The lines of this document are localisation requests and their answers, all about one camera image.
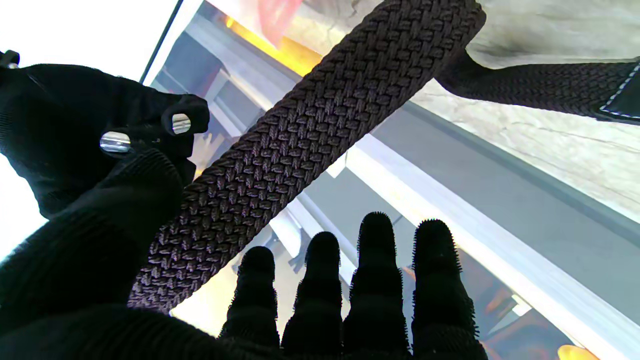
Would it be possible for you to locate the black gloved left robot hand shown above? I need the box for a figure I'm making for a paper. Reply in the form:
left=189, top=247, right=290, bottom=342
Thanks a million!
left=0, top=149, right=488, bottom=360

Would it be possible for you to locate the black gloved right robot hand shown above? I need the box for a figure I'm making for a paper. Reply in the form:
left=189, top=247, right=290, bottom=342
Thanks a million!
left=0, top=64, right=211, bottom=218

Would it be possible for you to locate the dark brown woven belt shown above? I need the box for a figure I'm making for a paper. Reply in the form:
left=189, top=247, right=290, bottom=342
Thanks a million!
left=127, top=0, right=640, bottom=313

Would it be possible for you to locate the pink plastic storage basket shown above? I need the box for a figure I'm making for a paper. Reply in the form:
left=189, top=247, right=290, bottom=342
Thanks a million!
left=257, top=0, right=303, bottom=48

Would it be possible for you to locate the black metal rod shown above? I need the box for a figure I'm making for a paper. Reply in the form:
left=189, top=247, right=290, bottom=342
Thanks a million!
left=140, top=0, right=184, bottom=83

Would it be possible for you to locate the white ceramic bowl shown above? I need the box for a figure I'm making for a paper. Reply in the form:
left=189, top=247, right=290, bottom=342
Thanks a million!
left=270, top=220, right=307, bottom=261

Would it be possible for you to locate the orange fruit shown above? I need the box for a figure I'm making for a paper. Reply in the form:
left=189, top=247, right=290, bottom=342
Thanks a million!
left=557, top=345, right=601, bottom=360

